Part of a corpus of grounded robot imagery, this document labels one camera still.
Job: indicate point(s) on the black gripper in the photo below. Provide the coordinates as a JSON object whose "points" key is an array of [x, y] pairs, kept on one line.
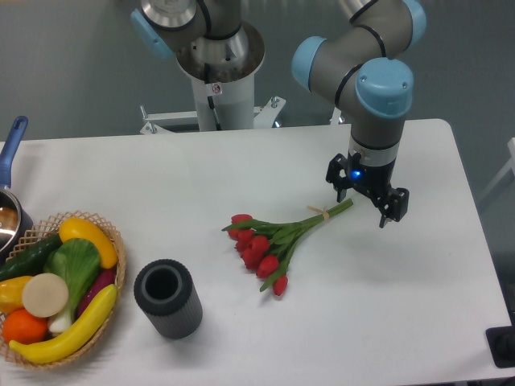
{"points": [[372, 181]]}

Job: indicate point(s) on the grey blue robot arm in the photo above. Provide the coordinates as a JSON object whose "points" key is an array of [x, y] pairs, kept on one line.
{"points": [[359, 73]]}

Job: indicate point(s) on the red tulip bouquet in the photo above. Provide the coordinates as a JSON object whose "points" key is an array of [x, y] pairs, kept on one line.
{"points": [[266, 248]]}

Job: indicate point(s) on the black device at edge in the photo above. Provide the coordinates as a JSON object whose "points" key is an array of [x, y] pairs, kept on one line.
{"points": [[501, 345]]}

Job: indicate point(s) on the dark grey ribbed vase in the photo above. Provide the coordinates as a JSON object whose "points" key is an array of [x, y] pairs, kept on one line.
{"points": [[166, 294]]}

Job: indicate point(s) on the purple eggplant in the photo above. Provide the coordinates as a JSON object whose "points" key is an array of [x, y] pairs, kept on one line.
{"points": [[105, 277]]}

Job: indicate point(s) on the green bok choy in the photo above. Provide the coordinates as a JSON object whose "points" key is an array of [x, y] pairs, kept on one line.
{"points": [[77, 262]]}

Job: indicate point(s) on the woven wicker basket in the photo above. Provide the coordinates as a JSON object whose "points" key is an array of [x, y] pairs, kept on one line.
{"points": [[44, 229]]}

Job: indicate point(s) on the beige round slice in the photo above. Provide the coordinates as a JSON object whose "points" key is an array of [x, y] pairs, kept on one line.
{"points": [[45, 295]]}

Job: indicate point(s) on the dark green cucumber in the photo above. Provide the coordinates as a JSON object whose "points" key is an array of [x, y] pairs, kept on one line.
{"points": [[31, 260]]}

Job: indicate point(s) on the long yellow banana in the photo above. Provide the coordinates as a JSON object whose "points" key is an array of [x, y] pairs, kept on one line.
{"points": [[76, 336]]}

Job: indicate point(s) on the yellow bell pepper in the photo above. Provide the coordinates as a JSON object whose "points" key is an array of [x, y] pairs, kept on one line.
{"points": [[11, 293]]}

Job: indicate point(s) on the orange fruit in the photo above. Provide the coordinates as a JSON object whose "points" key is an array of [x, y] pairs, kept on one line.
{"points": [[23, 327]]}

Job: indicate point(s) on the white frame at right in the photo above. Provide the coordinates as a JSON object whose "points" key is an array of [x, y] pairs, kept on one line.
{"points": [[501, 177]]}

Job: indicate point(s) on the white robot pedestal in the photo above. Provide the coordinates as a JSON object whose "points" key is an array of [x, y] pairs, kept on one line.
{"points": [[222, 74]]}

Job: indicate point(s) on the blue handled saucepan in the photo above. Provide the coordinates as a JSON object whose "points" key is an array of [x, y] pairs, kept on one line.
{"points": [[14, 220]]}

